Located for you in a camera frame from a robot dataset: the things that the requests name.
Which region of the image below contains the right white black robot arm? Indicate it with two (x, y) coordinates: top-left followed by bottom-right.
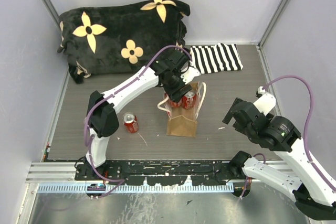
(223, 94), (335, 221)

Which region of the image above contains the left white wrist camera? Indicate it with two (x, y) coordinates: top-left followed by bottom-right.
(181, 66), (201, 84)

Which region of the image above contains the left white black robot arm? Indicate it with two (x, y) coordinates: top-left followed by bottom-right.
(84, 50), (201, 180)

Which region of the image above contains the brown canvas bag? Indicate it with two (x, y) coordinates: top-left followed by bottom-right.
(157, 82), (207, 137)

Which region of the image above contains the white slotted cable duct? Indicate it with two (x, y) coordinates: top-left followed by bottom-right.
(37, 183), (234, 194)

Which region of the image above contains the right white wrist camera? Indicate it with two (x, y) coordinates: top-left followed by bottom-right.
(253, 86), (276, 115)

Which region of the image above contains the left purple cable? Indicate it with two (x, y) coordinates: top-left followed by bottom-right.
(83, 45), (194, 198)

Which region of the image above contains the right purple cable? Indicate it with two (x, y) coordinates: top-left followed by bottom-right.
(259, 74), (336, 190)

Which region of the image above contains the black white striped cloth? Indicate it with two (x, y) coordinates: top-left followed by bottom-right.
(190, 43), (244, 74)

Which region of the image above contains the red cola can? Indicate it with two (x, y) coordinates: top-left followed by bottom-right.
(170, 99), (183, 108)
(182, 90), (196, 110)
(123, 112), (139, 133)

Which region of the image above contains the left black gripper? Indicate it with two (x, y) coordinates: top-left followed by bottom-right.
(163, 71), (193, 102)

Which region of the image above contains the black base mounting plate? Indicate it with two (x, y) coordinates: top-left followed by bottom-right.
(74, 157), (252, 186)

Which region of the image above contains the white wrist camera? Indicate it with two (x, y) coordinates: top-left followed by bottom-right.
(181, 66), (201, 84)
(253, 86), (276, 115)

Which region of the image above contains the purple cable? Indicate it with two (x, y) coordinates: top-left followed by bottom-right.
(83, 45), (194, 198)
(259, 74), (336, 190)

